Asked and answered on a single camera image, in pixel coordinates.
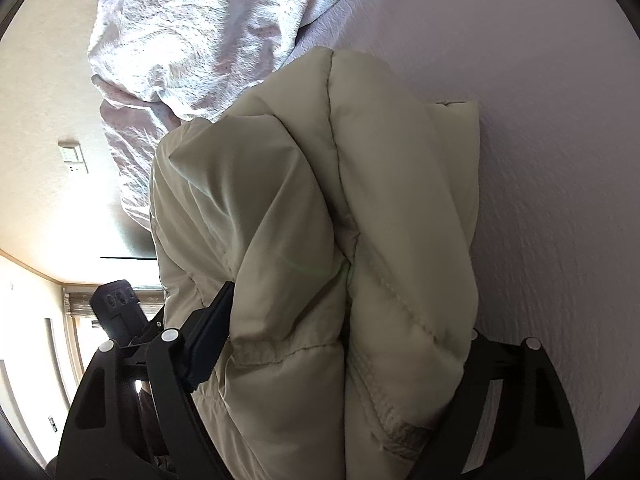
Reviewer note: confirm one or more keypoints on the white puffer jacket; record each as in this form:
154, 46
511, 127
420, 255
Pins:
310, 260

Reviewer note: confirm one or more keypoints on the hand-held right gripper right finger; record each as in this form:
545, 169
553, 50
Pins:
500, 355

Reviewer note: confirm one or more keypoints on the pink floral duvet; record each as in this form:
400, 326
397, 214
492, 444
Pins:
200, 45

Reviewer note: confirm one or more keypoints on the white wall switch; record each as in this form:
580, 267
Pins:
72, 156

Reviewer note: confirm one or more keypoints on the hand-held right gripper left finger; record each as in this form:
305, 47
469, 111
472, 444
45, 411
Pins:
210, 332

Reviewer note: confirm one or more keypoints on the window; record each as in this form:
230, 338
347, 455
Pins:
80, 305

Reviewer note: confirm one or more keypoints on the lavender bed sheet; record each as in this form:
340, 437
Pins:
525, 160

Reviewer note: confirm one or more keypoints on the white door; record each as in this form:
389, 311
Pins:
62, 360

